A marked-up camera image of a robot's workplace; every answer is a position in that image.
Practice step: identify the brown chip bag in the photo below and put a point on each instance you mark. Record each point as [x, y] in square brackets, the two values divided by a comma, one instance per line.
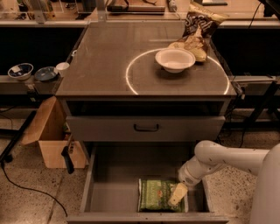
[200, 24]

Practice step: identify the closed grey top drawer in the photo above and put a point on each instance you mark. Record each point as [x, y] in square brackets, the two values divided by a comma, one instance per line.
[120, 128]

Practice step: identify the open grey middle drawer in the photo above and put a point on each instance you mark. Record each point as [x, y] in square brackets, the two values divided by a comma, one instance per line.
[111, 192]

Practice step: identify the grey drawer cabinet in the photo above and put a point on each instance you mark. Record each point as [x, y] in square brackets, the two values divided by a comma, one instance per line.
[114, 73]

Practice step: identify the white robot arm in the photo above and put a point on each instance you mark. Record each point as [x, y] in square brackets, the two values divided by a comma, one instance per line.
[210, 157]

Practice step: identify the small white cup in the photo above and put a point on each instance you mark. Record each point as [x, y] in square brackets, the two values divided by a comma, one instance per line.
[62, 67]

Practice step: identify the grey side shelf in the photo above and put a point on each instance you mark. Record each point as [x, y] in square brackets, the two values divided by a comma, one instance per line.
[9, 86]

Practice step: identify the cardboard box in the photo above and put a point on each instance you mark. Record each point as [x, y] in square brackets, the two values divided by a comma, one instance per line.
[47, 130]

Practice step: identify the black drawer handle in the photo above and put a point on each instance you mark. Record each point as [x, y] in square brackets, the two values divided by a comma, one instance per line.
[138, 128]

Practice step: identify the dark blue bowl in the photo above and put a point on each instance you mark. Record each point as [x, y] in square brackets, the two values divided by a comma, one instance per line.
[47, 73]

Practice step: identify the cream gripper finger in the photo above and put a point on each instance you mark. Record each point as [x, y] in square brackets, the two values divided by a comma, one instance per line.
[177, 194]

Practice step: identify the green jalapeno chip bag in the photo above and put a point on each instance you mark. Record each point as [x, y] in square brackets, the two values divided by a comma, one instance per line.
[154, 195]

